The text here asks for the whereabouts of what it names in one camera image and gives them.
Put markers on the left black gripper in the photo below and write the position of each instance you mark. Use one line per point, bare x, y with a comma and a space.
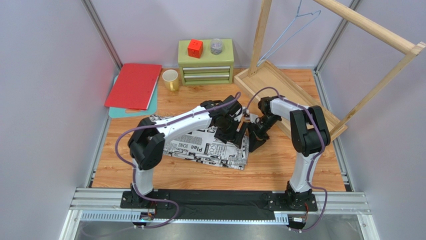
237, 136

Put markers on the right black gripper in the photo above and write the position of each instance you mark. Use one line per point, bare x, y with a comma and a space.
258, 129

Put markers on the newspaper print trousers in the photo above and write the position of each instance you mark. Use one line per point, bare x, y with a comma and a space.
200, 145

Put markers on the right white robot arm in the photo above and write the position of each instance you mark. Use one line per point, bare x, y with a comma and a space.
309, 135

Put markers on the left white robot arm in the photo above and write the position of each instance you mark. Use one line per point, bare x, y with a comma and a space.
148, 140

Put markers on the green drawer cabinet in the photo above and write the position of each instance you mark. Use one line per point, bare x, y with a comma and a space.
209, 68

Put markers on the yellow mug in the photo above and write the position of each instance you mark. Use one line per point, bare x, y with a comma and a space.
171, 80

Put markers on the clear glass jar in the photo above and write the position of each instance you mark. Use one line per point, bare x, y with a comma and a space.
216, 46

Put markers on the red cube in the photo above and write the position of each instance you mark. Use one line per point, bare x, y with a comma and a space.
195, 48

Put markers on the red board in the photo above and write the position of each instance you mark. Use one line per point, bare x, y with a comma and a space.
134, 86

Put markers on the teal cutting board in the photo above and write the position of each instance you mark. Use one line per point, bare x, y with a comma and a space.
116, 113

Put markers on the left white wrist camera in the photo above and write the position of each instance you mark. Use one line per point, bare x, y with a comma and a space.
239, 115

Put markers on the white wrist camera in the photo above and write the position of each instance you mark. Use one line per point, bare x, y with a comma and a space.
239, 115
250, 117

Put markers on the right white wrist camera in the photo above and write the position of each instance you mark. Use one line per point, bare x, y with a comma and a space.
250, 117

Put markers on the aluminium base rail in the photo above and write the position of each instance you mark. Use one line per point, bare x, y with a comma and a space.
349, 202

